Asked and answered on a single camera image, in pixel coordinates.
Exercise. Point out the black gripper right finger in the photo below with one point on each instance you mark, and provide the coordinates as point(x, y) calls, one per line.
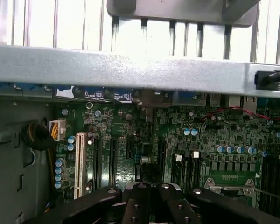
point(175, 205)

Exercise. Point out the CPU socket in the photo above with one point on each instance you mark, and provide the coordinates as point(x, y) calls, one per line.
point(228, 184)

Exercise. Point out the silver locking lever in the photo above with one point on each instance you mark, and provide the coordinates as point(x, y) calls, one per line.
point(273, 191)

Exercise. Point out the green Dell motherboard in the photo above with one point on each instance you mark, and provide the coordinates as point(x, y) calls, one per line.
point(177, 123)

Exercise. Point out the grey metal PC case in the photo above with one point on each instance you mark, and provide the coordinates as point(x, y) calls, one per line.
point(130, 70)

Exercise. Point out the white PCI expansion slot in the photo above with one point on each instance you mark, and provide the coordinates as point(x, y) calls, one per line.
point(79, 163)

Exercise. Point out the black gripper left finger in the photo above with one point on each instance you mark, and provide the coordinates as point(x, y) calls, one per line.
point(137, 205)

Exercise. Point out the white power connector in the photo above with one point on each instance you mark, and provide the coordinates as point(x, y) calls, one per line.
point(58, 129)

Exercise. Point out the short black expansion slot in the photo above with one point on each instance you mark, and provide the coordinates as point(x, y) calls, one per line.
point(130, 149)

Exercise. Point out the long black expansion slot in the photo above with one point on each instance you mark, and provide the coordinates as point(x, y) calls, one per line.
point(113, 161)
point(161, 161)
point(97, 161)

